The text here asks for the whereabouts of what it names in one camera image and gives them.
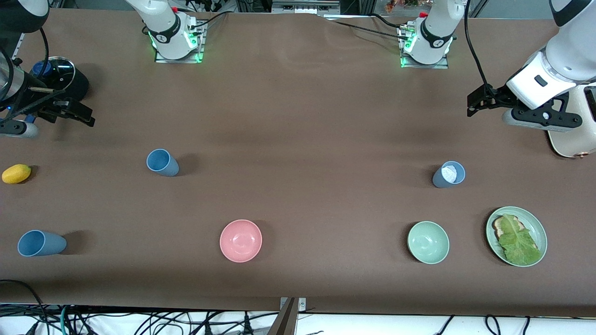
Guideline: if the blue plastic cup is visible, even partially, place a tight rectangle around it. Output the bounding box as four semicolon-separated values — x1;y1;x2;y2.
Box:
146;148;180;177
432;161;466;189
17;230;67;257

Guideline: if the mint green plate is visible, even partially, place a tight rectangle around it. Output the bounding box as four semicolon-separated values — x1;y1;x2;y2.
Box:
486;206;548;268

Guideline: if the glass pot lid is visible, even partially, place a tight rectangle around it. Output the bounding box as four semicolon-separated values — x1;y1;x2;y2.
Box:
29;56;76;96

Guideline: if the brown table cover sheet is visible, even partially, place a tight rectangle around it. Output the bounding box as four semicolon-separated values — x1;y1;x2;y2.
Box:
0;7;596;317

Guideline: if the green lettuce leaf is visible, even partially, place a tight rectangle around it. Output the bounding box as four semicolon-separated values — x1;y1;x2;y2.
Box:
498;214;543;266

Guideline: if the dark slanted pole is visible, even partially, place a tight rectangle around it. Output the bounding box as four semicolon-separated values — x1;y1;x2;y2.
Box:
268;298;298;335

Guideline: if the black pot blue handle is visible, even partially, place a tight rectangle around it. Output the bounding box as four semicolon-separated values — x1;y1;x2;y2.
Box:
26;58;90;122

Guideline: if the black base cable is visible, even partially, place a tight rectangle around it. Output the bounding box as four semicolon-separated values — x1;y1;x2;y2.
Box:
189;10;230;35
326;18;410;42
370;13;406;29

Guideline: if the toast bread slice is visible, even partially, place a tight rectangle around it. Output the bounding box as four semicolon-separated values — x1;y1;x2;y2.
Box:
492;215;542;254

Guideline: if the power strip with plugs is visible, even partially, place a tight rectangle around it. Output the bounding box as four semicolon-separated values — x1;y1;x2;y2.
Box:
184;0;233;12

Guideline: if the pink bowl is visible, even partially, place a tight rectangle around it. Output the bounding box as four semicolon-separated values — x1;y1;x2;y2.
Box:
219;219;263;263

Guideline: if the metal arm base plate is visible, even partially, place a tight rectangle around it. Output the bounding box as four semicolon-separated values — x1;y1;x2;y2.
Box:
400;26;449;70
155;21;205;64

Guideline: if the yellow toy lemon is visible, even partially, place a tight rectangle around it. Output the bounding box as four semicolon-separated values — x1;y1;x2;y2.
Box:
1;164;32;185

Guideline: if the cream white appliance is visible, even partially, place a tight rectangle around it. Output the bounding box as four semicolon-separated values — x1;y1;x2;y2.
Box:
547;86;596;159

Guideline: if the mint green bowl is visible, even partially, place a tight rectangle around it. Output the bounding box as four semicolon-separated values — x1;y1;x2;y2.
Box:
407;221;450;265

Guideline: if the silver metal table bracket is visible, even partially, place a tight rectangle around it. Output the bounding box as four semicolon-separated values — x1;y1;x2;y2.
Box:
279;297;306;312

